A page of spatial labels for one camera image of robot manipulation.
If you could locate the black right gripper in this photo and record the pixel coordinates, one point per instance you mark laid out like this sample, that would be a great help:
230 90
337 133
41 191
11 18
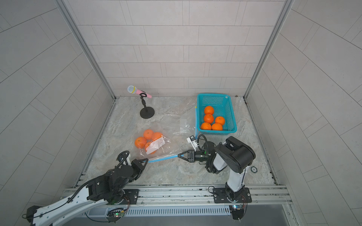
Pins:
192 156

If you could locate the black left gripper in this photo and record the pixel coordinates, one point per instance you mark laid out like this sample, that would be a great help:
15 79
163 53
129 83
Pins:
138 165

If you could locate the clear zip-top bag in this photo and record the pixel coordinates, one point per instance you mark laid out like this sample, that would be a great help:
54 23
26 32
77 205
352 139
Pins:
186 123
168 146

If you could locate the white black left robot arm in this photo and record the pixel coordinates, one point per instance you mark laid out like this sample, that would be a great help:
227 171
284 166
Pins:
107 189

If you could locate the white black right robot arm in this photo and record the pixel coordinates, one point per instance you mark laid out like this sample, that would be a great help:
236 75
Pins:
233 154

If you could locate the black microphone stand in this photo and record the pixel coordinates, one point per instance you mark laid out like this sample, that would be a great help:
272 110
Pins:
147 111

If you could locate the left green circuit board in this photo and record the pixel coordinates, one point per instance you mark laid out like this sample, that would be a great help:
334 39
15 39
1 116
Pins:
115 214

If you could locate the green circuit board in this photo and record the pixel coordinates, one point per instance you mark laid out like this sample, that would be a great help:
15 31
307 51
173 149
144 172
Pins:
238 211
115 214

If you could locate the teal plastic perforated basket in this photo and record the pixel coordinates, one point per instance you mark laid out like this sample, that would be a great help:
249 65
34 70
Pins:
222 105

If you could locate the pink toy microphone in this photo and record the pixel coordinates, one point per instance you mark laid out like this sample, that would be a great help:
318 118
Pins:
133 90

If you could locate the right green circuit board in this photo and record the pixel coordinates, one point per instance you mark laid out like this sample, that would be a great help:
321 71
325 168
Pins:
238 211

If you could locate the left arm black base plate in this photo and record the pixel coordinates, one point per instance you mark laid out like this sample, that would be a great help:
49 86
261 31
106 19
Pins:
126 196

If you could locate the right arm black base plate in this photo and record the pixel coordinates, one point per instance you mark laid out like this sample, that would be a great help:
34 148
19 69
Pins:
226 195

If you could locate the aluminium mounting rail frame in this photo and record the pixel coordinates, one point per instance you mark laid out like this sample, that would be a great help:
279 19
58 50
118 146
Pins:
194 206

